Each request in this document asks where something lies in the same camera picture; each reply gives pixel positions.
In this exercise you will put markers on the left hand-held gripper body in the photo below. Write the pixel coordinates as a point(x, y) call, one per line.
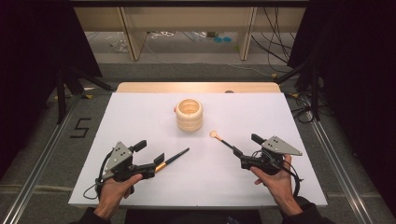
point(120, 155)

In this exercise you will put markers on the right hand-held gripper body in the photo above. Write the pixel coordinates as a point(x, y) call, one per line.
point(278, 146)

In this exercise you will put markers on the thin black and gold brush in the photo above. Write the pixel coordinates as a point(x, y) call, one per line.
point(177, 156)

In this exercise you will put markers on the fluffy makeup brush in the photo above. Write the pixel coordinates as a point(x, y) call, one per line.
point(214, 134)

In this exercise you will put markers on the cream ringed brush pot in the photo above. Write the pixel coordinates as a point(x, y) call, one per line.
point(189, 119)

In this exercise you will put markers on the person's left hand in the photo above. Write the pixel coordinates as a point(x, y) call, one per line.
point(113, 193)

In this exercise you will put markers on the person's right hand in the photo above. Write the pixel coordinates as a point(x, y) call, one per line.
point(280, 185)

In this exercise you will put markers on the white table board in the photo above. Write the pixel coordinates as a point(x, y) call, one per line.
point(202, 182)

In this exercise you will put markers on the black metal stand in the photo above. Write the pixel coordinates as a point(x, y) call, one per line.
point(315, 93)
point(61, 96)

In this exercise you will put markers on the person's dark clothing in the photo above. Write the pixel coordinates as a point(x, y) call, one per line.
point(193, 217)

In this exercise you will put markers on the small green item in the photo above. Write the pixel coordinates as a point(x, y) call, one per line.
point(236, 48)

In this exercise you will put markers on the clear plastic bag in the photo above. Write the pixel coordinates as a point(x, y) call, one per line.
point(118, 44)

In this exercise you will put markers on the blue disc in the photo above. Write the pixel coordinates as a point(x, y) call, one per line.
point(227, 39)
point(218, 39)

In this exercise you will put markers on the black curtain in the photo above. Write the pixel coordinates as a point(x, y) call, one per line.
point(34, 62)
point(358, 77)

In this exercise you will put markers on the metal floor rail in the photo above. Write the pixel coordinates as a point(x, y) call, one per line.
point(339, 168)
point(40, 168)

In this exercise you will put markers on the light wooden shelf frame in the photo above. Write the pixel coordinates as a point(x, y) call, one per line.
point(129, 37)

